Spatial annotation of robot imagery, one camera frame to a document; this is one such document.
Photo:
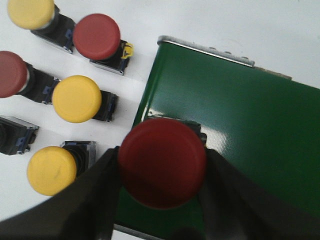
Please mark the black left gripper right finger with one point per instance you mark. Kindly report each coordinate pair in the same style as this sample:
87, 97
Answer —
235, 208

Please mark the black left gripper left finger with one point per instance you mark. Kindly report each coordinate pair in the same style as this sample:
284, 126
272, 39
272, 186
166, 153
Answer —
85, 210

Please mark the red mushroom push button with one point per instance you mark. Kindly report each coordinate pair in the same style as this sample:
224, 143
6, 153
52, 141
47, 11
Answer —
18, 77
97, 37
162, 163

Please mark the yellow mushroom push button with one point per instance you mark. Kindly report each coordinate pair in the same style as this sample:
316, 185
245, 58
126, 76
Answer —
53, 168
77, 99
43, 19

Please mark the green conveyor belt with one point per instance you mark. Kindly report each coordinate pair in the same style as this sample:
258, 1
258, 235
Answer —
277, 135

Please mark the aluminium conveyor frame rail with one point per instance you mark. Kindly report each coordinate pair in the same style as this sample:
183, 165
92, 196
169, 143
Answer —
186, 82

